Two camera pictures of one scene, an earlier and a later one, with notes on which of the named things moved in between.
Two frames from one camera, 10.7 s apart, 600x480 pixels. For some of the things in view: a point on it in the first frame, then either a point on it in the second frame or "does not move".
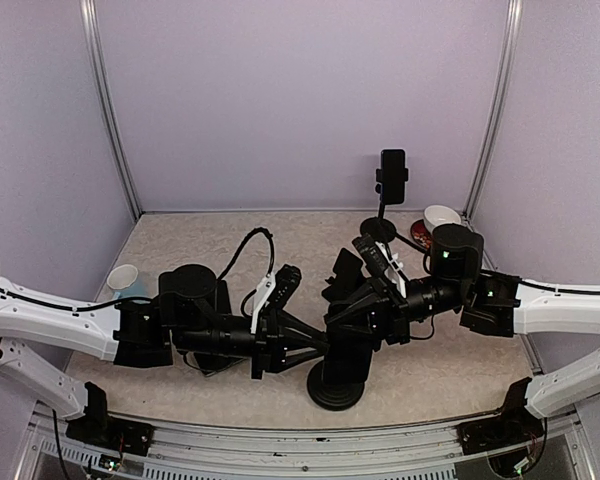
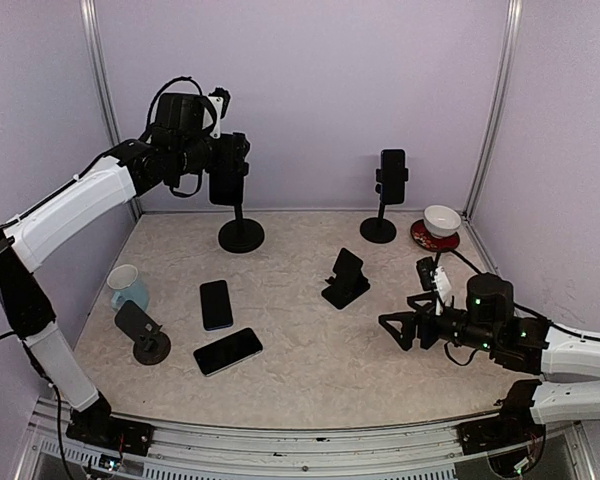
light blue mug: (124, 280) does not move
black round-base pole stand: (381, 228) does not move
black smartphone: (347, 357) to (226, 187)
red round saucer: (420, 234) does not move
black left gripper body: (266, 340) to (230, 157)
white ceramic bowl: (439, 214) does not move
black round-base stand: (333, 396) to (241, 235)
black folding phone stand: (348, 275) does not move
